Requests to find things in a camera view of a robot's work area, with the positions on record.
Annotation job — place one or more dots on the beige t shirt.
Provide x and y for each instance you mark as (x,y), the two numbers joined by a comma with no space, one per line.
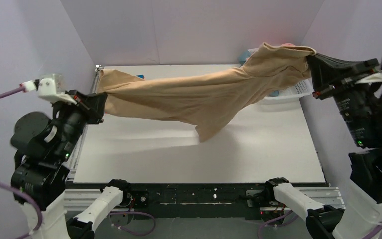
(210,101)

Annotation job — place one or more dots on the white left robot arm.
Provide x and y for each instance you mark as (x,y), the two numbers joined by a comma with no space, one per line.
(43,145)

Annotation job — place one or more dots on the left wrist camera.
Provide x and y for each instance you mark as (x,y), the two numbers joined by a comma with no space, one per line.
(49,87)

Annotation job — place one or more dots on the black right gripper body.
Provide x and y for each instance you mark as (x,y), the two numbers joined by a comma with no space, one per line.
(347,78)

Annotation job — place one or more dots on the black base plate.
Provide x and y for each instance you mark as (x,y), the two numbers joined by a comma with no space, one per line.
(188,200)

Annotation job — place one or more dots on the white plastic basket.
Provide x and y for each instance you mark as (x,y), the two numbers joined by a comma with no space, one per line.
(291,94)

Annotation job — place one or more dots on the grey blue t shirt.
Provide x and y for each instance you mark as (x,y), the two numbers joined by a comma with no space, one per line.
(243,58)

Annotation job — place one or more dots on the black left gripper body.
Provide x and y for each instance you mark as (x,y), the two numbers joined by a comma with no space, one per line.
(83,106)

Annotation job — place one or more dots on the aluminium frame rail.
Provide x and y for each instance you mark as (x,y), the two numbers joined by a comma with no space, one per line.
(260,143)

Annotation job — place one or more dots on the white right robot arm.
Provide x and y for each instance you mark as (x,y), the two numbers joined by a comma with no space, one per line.
(356,88)

